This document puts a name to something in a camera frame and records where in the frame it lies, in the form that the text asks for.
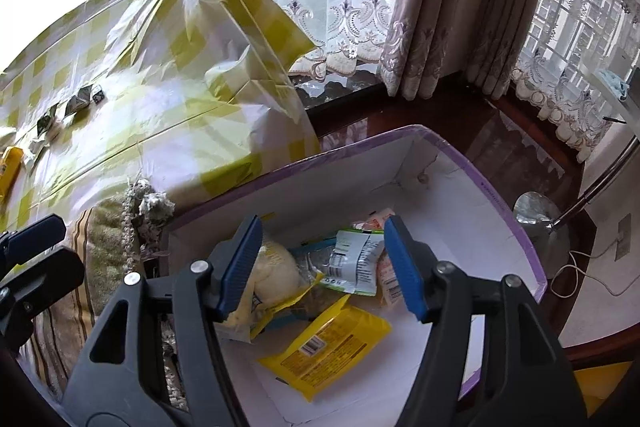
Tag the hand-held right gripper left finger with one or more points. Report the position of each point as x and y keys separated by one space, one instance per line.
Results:
x=240 y=267

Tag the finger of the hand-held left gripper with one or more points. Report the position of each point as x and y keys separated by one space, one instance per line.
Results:
x=35 y=237
x=45 y=279

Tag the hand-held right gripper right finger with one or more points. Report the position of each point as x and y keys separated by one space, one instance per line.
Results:
x=405 y=267

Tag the clear pale bun packet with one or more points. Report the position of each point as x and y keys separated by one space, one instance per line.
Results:
x=275 y=267

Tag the green white snack packet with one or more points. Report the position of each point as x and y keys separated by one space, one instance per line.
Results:
x=355 y=262

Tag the yellow snack packet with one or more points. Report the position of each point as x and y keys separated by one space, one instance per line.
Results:
x=325 y=347
x=11 y=169

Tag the purple rimmed white box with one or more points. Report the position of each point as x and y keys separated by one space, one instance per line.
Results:
x=450 y=207

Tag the striped towel cushion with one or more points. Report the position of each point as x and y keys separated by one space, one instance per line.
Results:
x=105 y=227

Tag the silver stand with round base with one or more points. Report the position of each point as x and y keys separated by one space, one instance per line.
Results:
x=537 y=227

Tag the yellow checked tablecloth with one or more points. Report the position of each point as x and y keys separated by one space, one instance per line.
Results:
x=150 y=82

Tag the yellow plastic item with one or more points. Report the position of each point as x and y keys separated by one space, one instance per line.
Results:
x=600 y=387

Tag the white side table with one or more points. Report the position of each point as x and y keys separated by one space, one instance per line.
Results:
x=600 y=107

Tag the beige patterned heavy curtain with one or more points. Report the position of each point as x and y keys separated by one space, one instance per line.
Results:
x=450 y=7

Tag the light blue cloth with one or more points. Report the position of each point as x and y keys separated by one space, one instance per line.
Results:
x=616 y=82

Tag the grey wall socket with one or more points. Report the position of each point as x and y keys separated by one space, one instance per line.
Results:
x=624 y=237

